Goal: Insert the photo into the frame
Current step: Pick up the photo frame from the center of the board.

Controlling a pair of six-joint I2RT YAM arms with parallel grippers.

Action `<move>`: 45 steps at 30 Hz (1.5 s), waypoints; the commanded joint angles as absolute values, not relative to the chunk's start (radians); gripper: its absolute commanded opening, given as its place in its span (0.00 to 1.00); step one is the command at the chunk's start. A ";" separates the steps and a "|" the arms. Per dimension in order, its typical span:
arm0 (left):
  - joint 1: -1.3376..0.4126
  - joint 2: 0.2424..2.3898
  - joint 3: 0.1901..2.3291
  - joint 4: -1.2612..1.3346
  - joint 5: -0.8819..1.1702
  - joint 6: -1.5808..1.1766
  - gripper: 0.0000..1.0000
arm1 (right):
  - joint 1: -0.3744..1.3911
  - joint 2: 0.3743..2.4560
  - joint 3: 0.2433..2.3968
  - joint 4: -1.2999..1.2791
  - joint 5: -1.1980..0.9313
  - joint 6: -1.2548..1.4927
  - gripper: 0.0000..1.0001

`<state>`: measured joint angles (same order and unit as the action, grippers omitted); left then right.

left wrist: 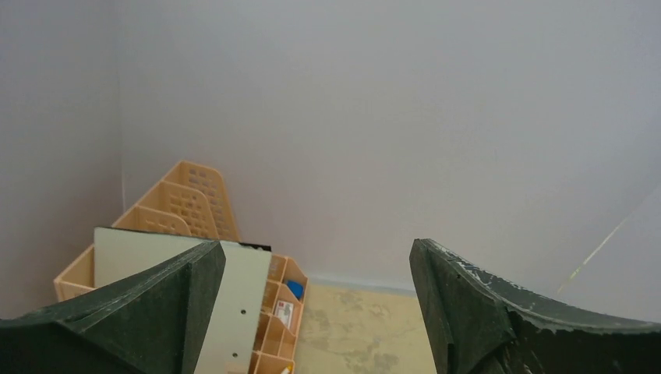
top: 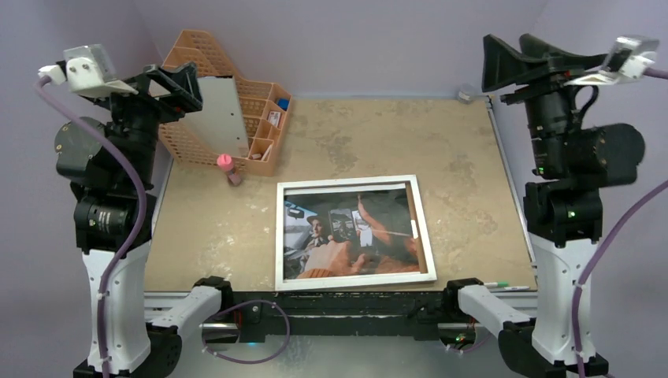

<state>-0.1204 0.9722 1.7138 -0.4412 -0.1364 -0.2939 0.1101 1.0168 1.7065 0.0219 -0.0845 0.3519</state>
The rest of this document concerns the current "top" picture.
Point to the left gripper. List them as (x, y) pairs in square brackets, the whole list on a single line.
[(178, 81)]

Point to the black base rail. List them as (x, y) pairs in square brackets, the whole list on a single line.
[(420, 315)]

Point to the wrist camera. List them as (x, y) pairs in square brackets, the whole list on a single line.
[(626, 62), (88, 71)]

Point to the white wooden picture frame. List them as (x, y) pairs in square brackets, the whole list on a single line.
[(354, 281)]

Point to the white board in organizer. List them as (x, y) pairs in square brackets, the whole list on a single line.
[(219, 125)]

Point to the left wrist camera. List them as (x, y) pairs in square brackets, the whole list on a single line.
[(88, 71)]

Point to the pink capped small bottle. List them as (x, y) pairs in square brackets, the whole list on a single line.
[(226, 163)]

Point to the red white small box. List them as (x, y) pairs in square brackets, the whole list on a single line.
[(274, 118)]

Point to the orange plastic desk organizer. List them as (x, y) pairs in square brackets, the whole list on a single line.
[(256, 99)]

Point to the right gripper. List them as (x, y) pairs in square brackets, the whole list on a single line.
[(546, 72)]

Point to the brown cardboard backing board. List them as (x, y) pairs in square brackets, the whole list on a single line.
[(415, 245)]

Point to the small clear jar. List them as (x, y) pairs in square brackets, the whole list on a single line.
[(466, 93)]

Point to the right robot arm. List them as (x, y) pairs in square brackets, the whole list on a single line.
[(563, 210)]

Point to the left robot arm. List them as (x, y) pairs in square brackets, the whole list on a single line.
[(109, 167)]

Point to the blue item in organizer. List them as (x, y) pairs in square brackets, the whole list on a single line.
[(283, 103)]

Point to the printed photo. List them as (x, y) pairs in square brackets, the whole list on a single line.
[(346, 231)]

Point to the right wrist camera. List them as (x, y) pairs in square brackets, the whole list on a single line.
[(626, 62)]

